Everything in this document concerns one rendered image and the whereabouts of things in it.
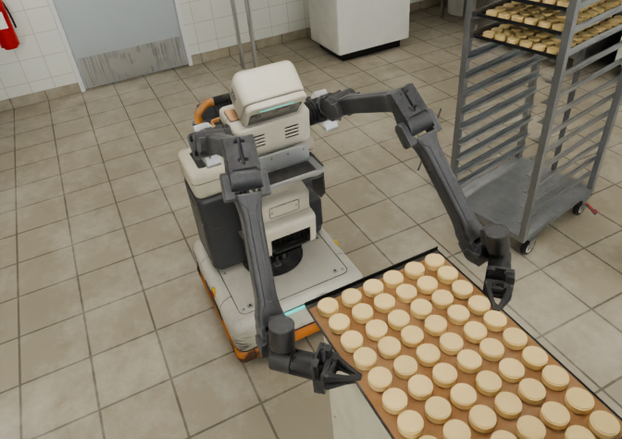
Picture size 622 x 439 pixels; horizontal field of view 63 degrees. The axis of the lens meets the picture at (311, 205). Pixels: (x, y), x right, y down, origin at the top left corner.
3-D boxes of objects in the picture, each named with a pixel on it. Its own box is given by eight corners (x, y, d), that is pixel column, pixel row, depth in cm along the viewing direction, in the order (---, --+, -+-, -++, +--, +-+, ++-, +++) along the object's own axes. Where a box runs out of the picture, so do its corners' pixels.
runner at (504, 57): (468, 79, 235) (469, 72, 233) (464, 77, 237) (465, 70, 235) (549, 42, 264) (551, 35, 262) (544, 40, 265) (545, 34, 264)
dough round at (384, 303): (383, 294, 126) (383, 289, 125) (399, 305, 123) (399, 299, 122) (369, 306, 123) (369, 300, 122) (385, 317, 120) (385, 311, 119)
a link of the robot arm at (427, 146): (421, 110, 139) (391, 127, 136) (432, 106, 134) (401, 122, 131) (490, 247, 143) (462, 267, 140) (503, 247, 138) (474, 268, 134)
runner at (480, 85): (466, 96, 240) (467, 91, 238) (462, 94, 242) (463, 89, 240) (546, 58, 269) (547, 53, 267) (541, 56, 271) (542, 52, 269)
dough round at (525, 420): (539, 450, 93) (541, 445, 91) (511, 435, 95) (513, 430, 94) (547, 429, 96) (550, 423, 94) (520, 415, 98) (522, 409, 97)
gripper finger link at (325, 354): (356, 378, 103) (313, 368, 105) (357, 398, 107) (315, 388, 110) (365, 351, 108) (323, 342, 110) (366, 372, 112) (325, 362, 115)
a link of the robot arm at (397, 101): (424, 76, 131) (393, 92, 128) (440, 124, 135) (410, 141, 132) (342, 87, 171) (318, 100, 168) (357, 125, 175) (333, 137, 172)
